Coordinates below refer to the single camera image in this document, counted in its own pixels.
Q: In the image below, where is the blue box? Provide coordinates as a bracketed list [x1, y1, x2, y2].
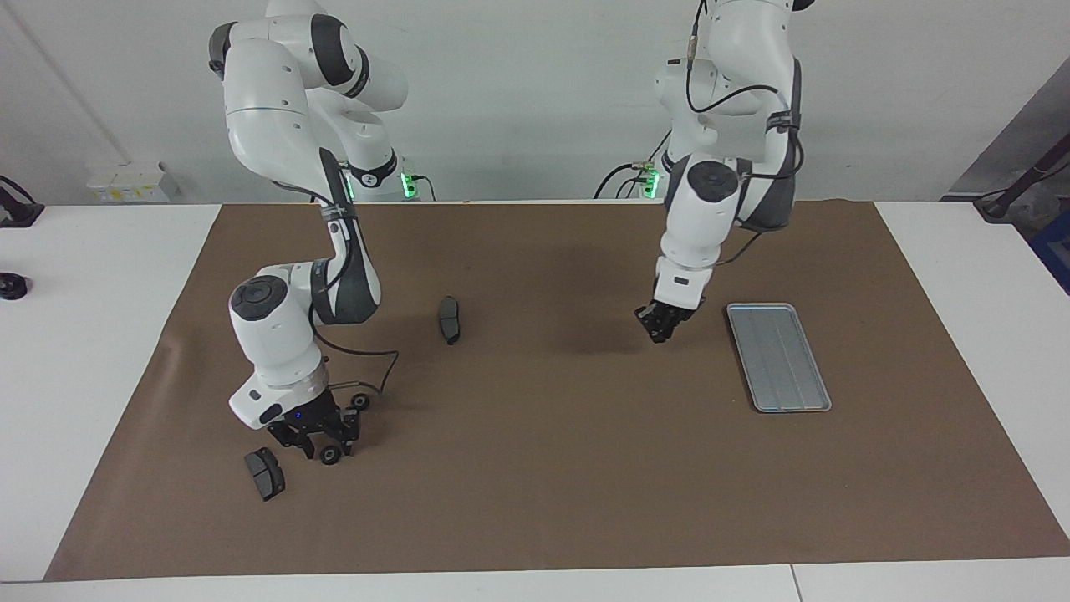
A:
[1030, 207, 1070, 295]

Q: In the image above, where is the silver ribbed metal tray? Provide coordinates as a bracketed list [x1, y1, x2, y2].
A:
[726, 303, 833, 414]

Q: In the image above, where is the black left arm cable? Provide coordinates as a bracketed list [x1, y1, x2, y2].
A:
[685, 0, 808, 268]

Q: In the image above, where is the dark metal stand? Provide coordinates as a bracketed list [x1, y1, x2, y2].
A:
[974, 155, 1070, 225]

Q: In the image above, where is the dark grey partition panel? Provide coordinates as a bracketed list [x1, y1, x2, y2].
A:
[943, 79, 1070, 202]

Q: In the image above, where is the brown paper table mat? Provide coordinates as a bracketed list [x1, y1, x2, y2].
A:
[43, 199, 1070, 584]

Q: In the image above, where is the black left base cable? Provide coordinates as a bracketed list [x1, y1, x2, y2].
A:
[595, 134, 674, 200]

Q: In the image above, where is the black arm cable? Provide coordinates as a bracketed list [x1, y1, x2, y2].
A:
[308, 149, 400, 394]
[685, 0, 808, 268]

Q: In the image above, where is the black clamp mount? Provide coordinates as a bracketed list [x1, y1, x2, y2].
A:
[0, 174, 44, 228]

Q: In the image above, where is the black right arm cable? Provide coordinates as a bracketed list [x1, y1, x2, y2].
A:
[308, 149, 400, 394]

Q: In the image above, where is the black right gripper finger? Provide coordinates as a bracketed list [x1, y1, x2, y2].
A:
[331, 412, 364, 458]
[267, 426, 318, 462]

